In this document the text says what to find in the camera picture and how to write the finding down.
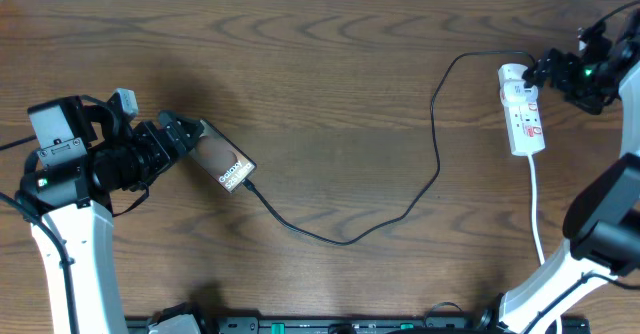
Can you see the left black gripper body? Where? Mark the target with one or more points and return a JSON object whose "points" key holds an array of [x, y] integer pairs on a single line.
{"points": [[129, 160]]}

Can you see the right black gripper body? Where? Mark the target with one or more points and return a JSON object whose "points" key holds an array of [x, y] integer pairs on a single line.
{"points": [[594, 86]]}

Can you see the bronze Galaxy smartphone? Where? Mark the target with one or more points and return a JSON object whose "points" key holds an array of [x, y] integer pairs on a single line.
{"points": [[221, 158]]}

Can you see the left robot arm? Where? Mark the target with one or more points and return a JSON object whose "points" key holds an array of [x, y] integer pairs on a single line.
{"points": [[88, 149]]}

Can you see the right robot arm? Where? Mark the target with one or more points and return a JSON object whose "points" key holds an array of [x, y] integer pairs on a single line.
{"points": [[601, 228]]}

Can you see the white USB charger adapter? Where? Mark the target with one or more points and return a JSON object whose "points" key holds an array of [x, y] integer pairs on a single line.
{"points": [[511, 72]]}

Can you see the white power strip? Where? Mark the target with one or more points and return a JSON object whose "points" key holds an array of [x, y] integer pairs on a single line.
{"points": [[522, 116]]}

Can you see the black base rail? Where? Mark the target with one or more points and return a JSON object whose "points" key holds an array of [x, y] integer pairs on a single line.
{"points": [[189, 318]]}

